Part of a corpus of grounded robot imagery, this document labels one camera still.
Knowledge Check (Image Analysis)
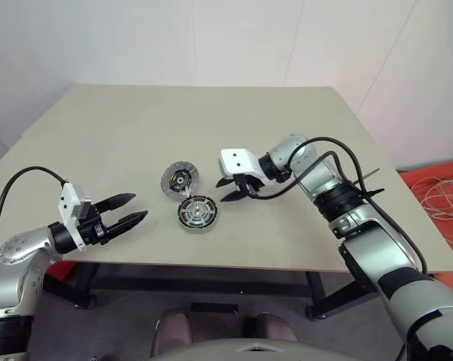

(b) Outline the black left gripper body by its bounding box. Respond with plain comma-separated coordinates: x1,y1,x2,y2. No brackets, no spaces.
77,204,111,248

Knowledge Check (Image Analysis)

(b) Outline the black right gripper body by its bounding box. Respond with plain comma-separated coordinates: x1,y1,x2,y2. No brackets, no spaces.
233,173,266,197

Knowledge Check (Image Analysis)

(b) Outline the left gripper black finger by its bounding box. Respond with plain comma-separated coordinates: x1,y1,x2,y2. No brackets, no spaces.
94,193,138,216
105,210,150,240

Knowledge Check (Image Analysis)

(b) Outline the round motor housing with windings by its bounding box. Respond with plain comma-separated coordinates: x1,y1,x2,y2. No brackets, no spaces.
177,195,221,235

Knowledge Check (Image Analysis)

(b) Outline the round hinged motor lid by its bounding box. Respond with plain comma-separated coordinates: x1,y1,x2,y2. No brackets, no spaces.
160,160,202,199

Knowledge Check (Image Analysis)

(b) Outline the red cloth under table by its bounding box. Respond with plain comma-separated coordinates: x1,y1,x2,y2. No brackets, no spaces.
47,261,79,281

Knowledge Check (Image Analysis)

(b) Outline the dark maroon rounded shape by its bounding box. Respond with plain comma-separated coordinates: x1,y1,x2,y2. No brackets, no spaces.
153,308,193,356

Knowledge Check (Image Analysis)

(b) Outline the grey robot torso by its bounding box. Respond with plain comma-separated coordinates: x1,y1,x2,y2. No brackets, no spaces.
147,338,299,361

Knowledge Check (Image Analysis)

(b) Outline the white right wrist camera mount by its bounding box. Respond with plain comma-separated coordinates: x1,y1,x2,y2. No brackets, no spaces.
217,148,267,187

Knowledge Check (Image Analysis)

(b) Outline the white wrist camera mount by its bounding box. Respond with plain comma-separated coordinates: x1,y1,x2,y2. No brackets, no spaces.
57,181,96,252
217,148,267,187

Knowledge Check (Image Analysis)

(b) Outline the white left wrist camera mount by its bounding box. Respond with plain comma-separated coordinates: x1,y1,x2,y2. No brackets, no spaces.
57,181,96,252

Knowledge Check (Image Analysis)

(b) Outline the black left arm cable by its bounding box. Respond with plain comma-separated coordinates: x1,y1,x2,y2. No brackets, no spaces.
0,165,70,264

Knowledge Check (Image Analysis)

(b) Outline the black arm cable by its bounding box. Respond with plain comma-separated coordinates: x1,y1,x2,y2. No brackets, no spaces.
0,165,70,264
247,136,429,275

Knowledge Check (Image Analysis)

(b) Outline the black metal table frame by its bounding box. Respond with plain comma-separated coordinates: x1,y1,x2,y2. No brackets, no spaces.
41,262,385,321

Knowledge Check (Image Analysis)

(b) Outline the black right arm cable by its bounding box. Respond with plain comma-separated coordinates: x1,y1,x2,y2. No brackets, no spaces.
247,136,429,275

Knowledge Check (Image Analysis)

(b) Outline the white cord bundle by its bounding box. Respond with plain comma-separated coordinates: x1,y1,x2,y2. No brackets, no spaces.
412,171,453,251

